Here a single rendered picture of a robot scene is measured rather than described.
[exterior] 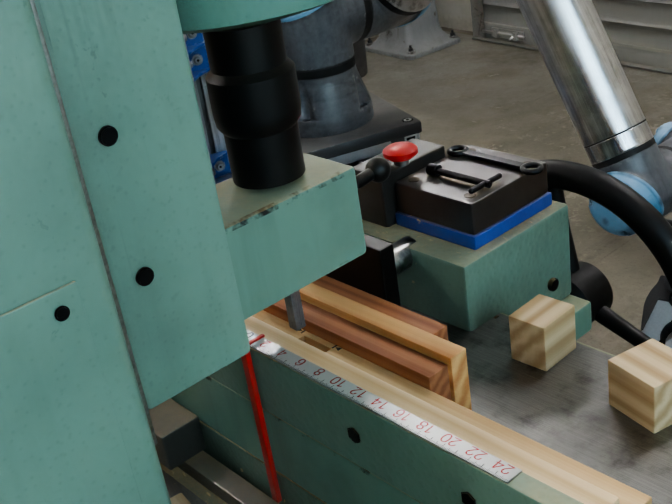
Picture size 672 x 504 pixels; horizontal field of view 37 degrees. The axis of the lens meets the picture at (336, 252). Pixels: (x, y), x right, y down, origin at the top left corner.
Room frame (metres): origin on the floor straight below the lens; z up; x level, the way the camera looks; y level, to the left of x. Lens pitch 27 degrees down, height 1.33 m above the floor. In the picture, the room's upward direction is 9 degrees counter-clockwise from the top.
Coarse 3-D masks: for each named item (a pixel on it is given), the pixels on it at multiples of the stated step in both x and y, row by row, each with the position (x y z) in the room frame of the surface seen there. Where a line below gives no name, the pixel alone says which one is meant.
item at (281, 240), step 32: (320, 160) 0.66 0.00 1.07; (224, 192) 0.63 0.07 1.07; (256, 192) 0.62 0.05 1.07; (288, 192) 0.62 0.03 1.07; (320, 192) 0.62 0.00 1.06; (352, 192) 0.64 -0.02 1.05; (224, 224) 0.58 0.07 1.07; (256, 224) 0.59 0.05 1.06; (288, 224) 0.60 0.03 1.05; (320, 224) 0.62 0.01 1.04; (352, 224) 0.64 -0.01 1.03; (256, 256) 0.59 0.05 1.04; (288, 256) 0.60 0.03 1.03; (320, 256) 0.62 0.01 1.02; (352, 256) 0.63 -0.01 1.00; (256, 288) 0.58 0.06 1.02; (288, 288) 0.60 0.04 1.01
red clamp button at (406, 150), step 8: (392, 144) 0.79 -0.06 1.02; (400, 144) 0.79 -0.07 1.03; (408, 144) 0.78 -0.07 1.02; (384, 152) 0.78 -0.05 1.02; (392, 152) 0.77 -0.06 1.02; (400, 152) 0.77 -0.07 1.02; (408, 152) 0.77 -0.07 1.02; (416, 152) 0.78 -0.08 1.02; (392, 160) 0.78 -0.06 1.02; (400, 160) 0.77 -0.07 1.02
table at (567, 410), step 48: (480, 336) 0.67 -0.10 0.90; (576, 336) 0.73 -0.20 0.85; (480, 384) 0.60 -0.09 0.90; (528, 384) 0.59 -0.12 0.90; (576, 384) 0.58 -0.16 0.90; (240, 432) 0.65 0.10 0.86; (288, 432) 0.59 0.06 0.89; (528, 432) 0.54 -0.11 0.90; (576, 432) 0.53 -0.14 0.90; (624, 432) 0.52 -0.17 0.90; (336, 480) 0.55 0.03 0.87; (624, 480) 0.48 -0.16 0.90
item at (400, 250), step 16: (368, 240) 0.68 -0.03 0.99; (400, 240) 0.73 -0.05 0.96; (368, 256) 0.67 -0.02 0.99; (384, 256) 0.66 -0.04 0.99; (400, 256) 0.71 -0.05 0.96; (336, 272) 0.70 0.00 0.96; (352, 272) 0.68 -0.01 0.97; (368, 272) 0.67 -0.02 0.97; (384, 272) 0.66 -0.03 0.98; (400, 272) 0.71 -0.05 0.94; (368, 288) 0.67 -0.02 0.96; (384, 288) 0.66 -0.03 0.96; (400, 304) 0.66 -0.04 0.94
